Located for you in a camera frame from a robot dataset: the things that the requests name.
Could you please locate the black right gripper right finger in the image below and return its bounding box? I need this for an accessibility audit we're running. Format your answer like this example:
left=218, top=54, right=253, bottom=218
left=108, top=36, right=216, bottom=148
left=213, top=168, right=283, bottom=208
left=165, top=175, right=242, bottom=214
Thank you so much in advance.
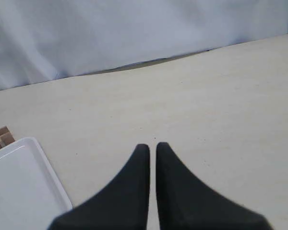
left=156, top=142, right=272, bottom=230

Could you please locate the white backdrop curtain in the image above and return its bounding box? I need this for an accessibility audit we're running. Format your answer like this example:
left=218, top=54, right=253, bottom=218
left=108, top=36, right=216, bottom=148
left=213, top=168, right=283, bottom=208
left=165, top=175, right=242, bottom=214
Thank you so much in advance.
left=0, top=0, right=288, bottom=90

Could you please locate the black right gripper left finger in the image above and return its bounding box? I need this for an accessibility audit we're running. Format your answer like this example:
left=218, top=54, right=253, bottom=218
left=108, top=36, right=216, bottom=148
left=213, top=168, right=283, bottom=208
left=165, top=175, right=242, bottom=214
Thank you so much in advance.
left=49, top=144, right=150, bottom=230

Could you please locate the notched wooden piece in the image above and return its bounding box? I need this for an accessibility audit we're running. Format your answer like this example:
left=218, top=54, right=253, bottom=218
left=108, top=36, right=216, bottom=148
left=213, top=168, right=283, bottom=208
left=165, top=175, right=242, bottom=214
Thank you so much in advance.
left=0, top=126, right=15, bottom=149

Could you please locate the white plastic tray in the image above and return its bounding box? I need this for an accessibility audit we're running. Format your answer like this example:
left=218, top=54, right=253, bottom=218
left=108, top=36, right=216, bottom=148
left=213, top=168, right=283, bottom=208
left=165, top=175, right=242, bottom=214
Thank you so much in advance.
left=0, top=137, right=72, bottom=230

